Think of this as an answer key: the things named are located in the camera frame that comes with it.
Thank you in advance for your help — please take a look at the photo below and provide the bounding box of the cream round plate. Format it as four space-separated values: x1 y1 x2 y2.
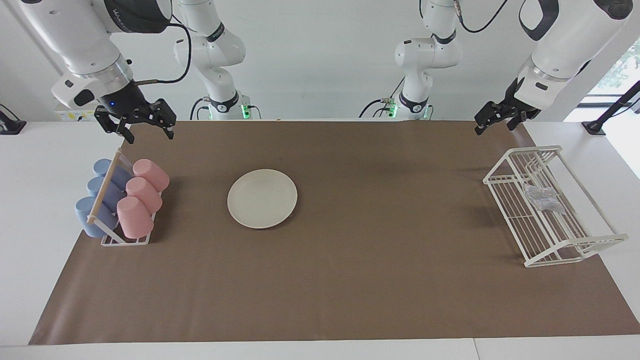
227 169 298 230

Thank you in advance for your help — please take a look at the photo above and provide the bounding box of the white wire cup rack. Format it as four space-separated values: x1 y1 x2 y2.
86 148 164 247

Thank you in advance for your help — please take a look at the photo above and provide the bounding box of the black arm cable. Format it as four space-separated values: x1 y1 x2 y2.
452 0 510 34
134 15 193 86

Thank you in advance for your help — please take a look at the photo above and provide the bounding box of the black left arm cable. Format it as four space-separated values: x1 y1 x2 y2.
452 0 510 34

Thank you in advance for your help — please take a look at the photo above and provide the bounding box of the white wall power socket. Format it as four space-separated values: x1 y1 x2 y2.
55 109 101 122

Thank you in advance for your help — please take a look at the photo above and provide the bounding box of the white wire dish rack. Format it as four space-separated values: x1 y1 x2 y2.
482 145 630 268

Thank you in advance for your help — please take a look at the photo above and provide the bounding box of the brown table mat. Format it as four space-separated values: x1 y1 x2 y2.
28 120 640 346

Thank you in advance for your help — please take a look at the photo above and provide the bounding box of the blue plastic cup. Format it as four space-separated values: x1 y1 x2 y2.
75 196 119 238
93 158 132 189
87 176 126 211

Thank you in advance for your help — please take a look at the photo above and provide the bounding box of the pink plastic cup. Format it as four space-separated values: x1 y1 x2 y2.
132 158 170 193
125 177 163 215
116 196 155 239

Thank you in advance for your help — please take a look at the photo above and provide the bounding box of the black base cable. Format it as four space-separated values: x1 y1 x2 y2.
189 97 211 121
359 77 407 119

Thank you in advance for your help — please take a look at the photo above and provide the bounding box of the black table clamp mount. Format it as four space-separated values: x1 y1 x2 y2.
582 80 640 136
0 104 27 136

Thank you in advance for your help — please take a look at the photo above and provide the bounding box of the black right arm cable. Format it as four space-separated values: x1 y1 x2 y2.
134 15 193 86

